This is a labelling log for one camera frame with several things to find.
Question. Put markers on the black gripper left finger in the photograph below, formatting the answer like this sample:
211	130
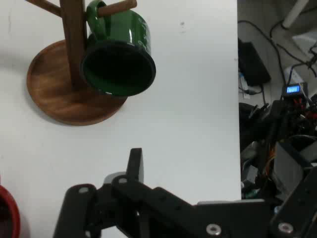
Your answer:
148	203

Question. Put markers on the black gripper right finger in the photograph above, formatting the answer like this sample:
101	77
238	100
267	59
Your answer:
301	213

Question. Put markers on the green enamel mug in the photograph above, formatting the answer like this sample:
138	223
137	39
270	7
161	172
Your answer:
133	32

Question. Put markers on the grey metal box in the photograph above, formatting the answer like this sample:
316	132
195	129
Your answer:
287	168

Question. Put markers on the meter with blue display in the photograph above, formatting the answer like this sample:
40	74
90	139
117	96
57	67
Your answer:
293	89

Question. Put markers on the red enamel mug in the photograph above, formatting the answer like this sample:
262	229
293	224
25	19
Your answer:
13	213

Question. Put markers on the brown wooden mug tree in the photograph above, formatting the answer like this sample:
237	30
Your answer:
57	94

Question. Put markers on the black power supply box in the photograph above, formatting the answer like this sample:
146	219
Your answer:
253	64

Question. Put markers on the white table leg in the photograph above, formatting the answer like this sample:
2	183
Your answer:
294	12

